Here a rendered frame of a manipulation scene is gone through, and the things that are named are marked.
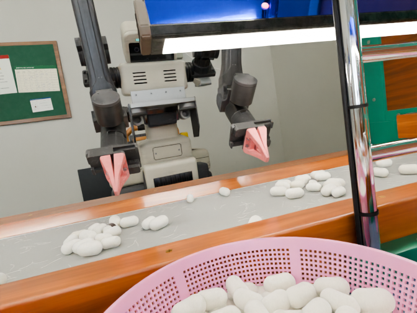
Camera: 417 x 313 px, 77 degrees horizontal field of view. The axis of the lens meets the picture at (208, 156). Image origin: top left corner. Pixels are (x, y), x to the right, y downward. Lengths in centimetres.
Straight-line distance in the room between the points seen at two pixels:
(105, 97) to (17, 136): 208
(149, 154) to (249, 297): 90
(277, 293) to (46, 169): 242
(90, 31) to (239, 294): 61
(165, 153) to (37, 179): 166
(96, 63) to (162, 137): 54
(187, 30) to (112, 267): 33
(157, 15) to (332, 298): 40
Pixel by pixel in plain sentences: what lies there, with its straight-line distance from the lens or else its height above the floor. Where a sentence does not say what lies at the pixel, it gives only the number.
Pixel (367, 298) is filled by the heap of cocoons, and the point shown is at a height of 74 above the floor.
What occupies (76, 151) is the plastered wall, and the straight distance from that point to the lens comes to 254.
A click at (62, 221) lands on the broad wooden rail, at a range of 69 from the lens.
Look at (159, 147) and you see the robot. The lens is 111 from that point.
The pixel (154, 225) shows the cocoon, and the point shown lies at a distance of 48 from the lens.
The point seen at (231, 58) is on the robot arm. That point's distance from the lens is 74.
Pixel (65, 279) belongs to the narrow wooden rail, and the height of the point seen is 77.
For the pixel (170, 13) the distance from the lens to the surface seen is 44.
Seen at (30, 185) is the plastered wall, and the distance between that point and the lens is 263.
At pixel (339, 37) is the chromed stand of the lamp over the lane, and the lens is 36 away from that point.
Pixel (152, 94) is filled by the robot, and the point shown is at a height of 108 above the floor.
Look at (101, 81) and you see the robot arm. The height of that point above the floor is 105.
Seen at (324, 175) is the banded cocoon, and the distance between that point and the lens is 67.
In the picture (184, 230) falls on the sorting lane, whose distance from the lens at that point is 46.
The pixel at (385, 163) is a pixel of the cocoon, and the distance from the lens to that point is 79.
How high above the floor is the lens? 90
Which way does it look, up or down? 5 degrees down
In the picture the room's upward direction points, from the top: 9 degrees counter-clockwise
